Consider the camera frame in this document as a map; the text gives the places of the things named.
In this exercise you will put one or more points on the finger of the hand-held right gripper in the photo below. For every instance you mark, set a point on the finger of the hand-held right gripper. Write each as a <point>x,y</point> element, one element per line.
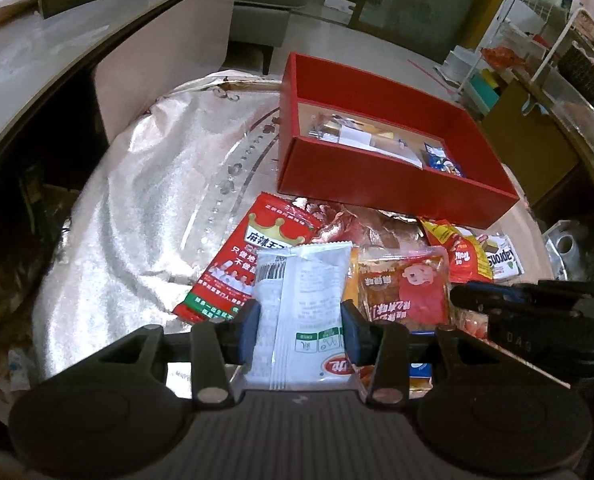
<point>572,291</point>
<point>482,299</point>

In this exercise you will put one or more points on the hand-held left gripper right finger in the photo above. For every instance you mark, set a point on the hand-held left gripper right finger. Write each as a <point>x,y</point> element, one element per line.
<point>349,332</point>

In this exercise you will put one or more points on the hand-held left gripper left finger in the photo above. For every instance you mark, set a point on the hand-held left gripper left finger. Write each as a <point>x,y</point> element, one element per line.
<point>249,330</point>

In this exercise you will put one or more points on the red and yellow snack packet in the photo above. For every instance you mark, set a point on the red and yellow snack packet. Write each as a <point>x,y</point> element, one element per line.
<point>459,255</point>

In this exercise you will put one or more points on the orange pig print snack packet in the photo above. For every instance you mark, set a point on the orange pig print snack packet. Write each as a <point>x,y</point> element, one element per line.
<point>412,285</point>

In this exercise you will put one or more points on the red crown print snack packet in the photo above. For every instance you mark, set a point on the red crown print snack packet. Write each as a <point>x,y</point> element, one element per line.
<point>247,240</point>

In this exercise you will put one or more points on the red cardboard box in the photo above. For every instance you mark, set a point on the red cardboard box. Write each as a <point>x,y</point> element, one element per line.
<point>377,180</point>

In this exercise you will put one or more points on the clear packet of red snacks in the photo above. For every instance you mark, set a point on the clear packet of red snacks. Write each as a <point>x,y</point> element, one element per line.
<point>367,227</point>

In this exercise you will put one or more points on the snacks inside red box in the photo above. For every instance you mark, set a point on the snacks inside red box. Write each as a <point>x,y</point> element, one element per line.
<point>377,147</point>

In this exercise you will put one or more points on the pink snack packet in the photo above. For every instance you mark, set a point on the pink snack packet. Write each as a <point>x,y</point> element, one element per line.
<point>472,322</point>

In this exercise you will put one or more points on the white and black snack packet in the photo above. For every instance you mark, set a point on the white and black snack packet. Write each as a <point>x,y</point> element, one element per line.
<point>504,260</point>

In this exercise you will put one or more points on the blue and white snack packet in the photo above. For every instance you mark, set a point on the blue and white snack packet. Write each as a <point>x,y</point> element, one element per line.
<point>421,375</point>

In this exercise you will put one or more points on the brown wooden cabinet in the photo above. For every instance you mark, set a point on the brown wooden cabinet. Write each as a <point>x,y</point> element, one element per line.
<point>527,150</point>

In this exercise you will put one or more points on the teal storage bin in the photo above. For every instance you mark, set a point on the teal storage bin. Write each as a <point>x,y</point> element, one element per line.
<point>484,92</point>

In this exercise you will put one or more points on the clear wrapped candy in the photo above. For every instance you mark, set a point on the clear wrapped candy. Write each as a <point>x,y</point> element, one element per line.
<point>322,127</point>

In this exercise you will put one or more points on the dark wicker basket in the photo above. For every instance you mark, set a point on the dark wicker basket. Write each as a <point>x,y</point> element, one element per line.
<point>584,72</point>

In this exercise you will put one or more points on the white plastic bucket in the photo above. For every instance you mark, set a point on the white plastic bucket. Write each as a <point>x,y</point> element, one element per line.
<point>459,65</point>

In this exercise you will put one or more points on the orange plastic bag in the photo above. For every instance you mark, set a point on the orange plastic bag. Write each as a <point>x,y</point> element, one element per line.
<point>504,57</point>

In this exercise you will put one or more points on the wood framed glass door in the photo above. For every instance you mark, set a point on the wood framed glass door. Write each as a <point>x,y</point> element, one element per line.
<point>427,10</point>

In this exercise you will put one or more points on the grey coffee table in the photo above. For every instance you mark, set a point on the grey coffee table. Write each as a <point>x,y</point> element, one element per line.
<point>52,60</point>

